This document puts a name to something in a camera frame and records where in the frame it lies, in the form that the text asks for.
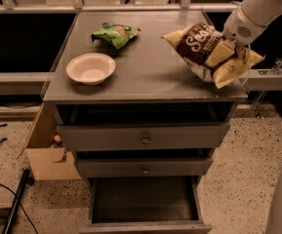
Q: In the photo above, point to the cardboard box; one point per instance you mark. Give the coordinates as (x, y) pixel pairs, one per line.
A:
(48, 160)

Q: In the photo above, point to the black bar on floor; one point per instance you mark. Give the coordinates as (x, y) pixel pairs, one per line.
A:
(24, 181)

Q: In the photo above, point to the grey top drawer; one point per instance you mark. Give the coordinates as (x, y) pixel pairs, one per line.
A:
(141, 137)

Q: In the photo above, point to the grey middle drawer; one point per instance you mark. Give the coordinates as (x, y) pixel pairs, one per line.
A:
(144, 167)

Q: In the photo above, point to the grey bottom drawer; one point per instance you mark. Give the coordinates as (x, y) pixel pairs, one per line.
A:
(145, 205)

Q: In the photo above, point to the grey drawer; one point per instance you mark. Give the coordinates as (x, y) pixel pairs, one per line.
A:
(145, 205)
(144, 167)
(141, 137)

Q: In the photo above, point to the brown chip bag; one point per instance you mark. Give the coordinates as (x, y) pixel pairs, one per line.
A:
(194, 44)

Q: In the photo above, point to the green chip bag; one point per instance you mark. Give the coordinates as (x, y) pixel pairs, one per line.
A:
(117, 35)

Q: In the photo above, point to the grey drawer cabinet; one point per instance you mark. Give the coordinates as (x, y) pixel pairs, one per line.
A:
(151, 85)

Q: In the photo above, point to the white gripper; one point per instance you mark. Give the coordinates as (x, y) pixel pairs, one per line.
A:
(237, 28)

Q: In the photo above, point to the white paper bowl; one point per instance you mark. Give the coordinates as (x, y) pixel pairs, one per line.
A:
(91, 69)

